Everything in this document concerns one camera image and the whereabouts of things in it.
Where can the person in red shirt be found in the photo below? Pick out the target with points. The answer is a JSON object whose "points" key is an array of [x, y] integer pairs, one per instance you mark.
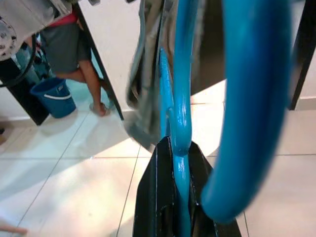
{"points": [[64, 49]]}

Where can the blue plastic hanger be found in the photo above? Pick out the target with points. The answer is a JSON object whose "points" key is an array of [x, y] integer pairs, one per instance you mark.
{"points": [[254, 98]]}

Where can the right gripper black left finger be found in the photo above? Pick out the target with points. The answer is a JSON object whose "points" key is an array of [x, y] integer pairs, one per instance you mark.
{"points": [[158, 197]]}

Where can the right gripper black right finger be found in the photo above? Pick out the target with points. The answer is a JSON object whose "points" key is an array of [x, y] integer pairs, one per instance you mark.
{"points": [[195, 172]]}

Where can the blue bucket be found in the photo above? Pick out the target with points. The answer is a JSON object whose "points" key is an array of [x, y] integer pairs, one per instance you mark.
{"points": [[56, 103]]}

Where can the grey-green denim shorts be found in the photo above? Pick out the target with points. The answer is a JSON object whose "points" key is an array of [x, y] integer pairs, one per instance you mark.
{"points": [[145, 86]]}

